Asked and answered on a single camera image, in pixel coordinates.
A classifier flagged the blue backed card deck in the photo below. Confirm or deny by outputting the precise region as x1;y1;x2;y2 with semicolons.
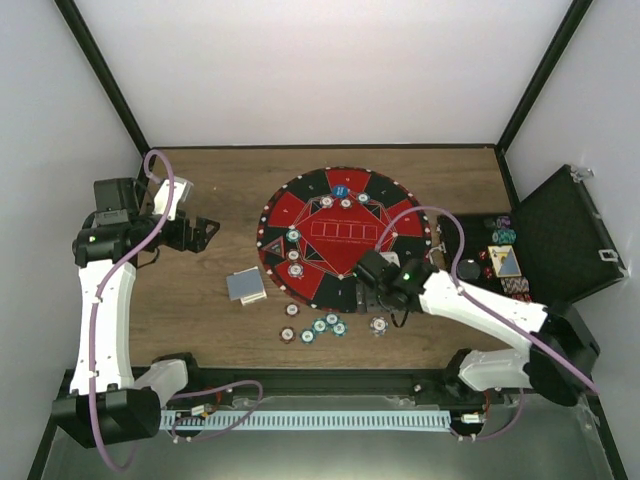
226;267;265;302

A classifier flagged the red 100 chip off mat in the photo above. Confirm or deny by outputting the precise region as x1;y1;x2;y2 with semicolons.
285;303;300;317

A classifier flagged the blue white chip seat two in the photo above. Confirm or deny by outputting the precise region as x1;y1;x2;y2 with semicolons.
287;263;304;278

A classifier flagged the teal 50 chip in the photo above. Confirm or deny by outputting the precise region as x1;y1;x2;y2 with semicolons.
285;228;301;243

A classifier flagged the red poker chip stack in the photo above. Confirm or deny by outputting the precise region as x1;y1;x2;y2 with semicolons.
279;326;297;344

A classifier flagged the blue white chip top seat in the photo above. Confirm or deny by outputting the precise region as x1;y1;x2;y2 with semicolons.
320;196;334;208

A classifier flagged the blue small blind button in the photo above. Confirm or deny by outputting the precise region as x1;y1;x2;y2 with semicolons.
332;185;349;199

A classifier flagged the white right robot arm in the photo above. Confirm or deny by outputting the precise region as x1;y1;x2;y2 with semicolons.
354;251;600;406

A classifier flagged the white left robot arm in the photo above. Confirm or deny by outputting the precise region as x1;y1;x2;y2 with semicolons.
52;177;220;449

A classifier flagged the blue white poker chip stack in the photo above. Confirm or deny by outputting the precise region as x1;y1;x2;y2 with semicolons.
370;316;389;337

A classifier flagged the white card box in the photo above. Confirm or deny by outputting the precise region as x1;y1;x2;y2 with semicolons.
240;292;267;306

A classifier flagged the round red black poker mat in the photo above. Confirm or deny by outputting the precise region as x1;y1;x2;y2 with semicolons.
256;167;432;313

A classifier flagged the black round dealer button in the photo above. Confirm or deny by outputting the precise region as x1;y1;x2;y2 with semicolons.
456;259;482;281

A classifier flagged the card deck in case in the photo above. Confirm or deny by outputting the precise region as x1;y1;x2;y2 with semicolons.
488;245;522;278

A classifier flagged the teal chip row in case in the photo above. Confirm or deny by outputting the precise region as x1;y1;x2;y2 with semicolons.
492;229;517;245

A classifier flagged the orange red chip row case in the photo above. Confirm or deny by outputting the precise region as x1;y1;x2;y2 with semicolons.
513;294;532;303

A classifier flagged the black poker chip case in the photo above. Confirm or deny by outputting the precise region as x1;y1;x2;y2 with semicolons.
456;164;628;305

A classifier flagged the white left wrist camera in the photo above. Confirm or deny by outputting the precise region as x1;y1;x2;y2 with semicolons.
152;177;193;221

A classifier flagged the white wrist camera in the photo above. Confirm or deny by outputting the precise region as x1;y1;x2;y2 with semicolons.
381;251;400;266
152;177;193;221

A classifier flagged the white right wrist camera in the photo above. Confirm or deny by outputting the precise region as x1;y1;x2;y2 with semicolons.
381;251;400;266

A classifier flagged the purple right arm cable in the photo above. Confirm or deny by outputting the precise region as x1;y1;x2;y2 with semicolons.
374;206;600;443

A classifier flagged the light blue slotted cable duct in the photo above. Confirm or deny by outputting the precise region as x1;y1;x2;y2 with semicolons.
160;410;451;433

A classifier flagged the black front mounting rail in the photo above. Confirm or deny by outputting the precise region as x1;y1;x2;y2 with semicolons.
185;367;485;407

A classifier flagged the black enclosure frame post left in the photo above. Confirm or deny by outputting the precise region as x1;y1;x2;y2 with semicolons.
54;0;150;157

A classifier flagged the black enclosure frame post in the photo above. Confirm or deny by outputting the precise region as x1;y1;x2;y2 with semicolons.
496;0;593;155
54;0;150;157

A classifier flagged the black enclosure frame post right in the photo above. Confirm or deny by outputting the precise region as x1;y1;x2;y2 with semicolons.
496;0;593;155

